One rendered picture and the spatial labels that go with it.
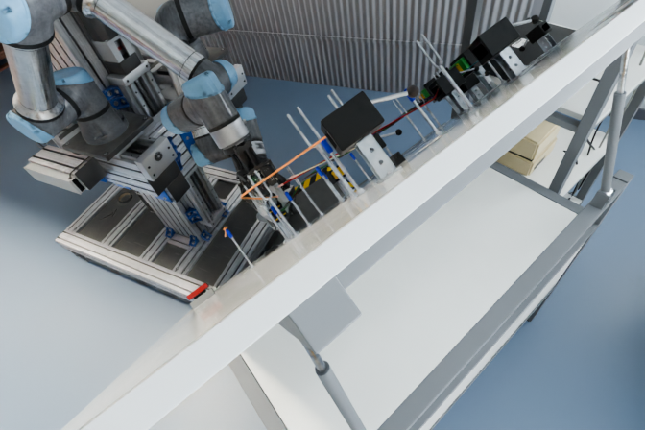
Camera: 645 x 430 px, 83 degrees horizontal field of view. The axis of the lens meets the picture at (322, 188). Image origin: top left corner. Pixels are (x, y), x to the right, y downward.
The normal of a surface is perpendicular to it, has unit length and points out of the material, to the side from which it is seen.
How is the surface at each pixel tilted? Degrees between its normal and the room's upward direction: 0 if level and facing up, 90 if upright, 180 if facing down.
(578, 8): 90
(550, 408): 0
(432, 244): 0
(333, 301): 36
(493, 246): 0
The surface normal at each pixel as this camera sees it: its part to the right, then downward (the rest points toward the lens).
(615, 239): -0.14, -0.67
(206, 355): 0.25, -0.24
